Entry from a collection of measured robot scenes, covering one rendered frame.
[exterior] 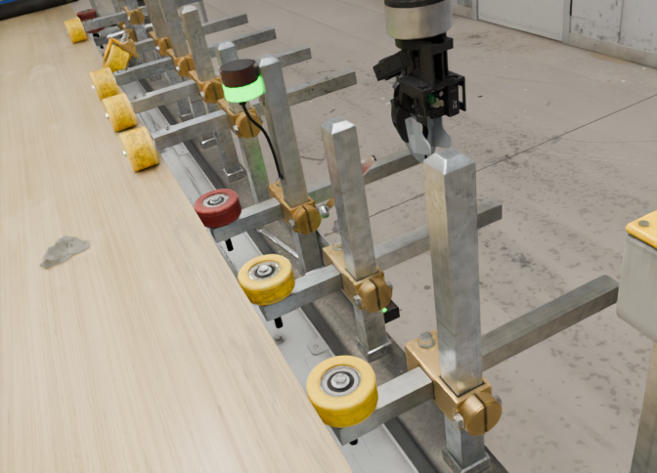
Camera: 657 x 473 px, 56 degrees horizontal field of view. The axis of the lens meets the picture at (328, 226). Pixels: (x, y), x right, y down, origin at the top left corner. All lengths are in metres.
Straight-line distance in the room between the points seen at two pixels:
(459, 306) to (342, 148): 0.26
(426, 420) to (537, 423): 0.92
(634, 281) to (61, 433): 0.63
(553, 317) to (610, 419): 1.02
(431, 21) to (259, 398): 0.52
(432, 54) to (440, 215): 0.32
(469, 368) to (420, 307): 1.43
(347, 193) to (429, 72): 0.20
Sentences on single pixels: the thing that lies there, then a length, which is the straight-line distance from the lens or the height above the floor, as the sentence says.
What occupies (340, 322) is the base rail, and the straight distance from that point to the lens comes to 1.09.
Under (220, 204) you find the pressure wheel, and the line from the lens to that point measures 1.10.
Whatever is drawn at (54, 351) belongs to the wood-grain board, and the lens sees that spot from 0.92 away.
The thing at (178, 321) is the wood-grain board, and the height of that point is 0.90.
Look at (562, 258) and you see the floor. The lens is 2.36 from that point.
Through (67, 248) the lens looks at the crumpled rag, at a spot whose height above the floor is 0.91.
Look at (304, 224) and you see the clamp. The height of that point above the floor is 0.85.
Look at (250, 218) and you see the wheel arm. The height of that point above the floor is 0.85.
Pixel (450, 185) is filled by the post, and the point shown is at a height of 1.14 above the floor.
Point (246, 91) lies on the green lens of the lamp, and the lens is 0.98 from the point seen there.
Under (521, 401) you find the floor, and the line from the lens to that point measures 1.87.
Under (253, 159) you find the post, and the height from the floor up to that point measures 0.86.
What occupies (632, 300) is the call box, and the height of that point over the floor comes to 1.17.
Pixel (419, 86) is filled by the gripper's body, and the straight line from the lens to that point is 0.88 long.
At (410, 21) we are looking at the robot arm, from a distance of 0.85.
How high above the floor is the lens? 1.43
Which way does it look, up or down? 33 degrees down
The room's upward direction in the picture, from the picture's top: 11 degrees counter-clockwise
